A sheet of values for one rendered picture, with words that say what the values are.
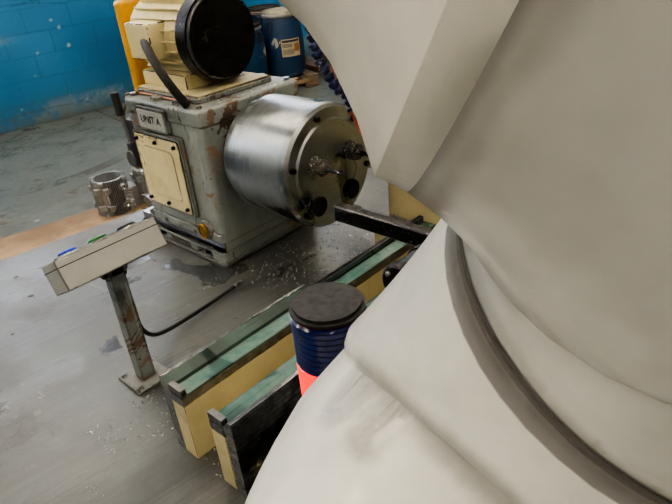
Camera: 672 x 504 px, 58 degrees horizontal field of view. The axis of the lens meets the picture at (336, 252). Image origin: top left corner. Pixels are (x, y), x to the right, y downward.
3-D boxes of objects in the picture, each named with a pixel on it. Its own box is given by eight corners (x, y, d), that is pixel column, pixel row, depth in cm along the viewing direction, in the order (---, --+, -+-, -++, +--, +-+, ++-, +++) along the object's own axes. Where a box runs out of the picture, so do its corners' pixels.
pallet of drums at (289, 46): (279, 74, 664) (270, 1, 628) (319, 85, 605) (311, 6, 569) (177, 98, 609) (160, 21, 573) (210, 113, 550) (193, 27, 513)
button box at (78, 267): (151, 250, 103) (137, 222, 102) (168, 244, 98) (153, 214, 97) (55, 297, 92) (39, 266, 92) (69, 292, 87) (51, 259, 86)
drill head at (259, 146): (274, 173, 154) (259, 74, 142) (388, 205, 131) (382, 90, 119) (194, 210, 139) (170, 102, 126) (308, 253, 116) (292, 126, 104)
